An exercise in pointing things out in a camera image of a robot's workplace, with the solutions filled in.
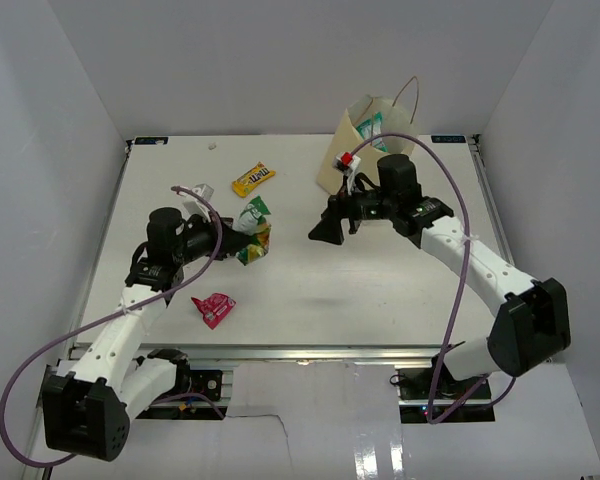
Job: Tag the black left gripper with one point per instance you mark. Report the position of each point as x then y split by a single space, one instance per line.
231 240

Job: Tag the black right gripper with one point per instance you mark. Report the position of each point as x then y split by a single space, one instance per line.
330 228

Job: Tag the green Skittles packet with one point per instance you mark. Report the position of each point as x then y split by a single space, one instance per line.
253 222

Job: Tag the pink candy packet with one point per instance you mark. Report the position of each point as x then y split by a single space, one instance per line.
214 308

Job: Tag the teal candy bag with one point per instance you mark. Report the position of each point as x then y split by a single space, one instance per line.
371 127

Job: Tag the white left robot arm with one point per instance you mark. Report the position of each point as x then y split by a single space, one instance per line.
88 411

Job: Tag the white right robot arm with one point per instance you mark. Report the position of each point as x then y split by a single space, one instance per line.
531 318

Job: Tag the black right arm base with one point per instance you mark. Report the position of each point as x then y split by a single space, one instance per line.
413 384

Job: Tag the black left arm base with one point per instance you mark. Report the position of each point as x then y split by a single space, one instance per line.
192 388

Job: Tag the beige paper bag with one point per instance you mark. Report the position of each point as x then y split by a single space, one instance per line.
399 113

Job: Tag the yellow M&M's packet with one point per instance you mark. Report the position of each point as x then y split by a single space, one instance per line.
249 181

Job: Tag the white paper sheet front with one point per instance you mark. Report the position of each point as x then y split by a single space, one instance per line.
339 421

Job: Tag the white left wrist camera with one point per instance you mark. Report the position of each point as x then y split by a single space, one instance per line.
196 204

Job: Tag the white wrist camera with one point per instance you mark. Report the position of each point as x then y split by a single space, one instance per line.
196 204
348 165

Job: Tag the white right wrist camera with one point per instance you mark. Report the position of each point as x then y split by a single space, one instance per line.
348 165

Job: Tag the aluminium table frame rail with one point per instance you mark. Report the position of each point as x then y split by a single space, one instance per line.
396 354

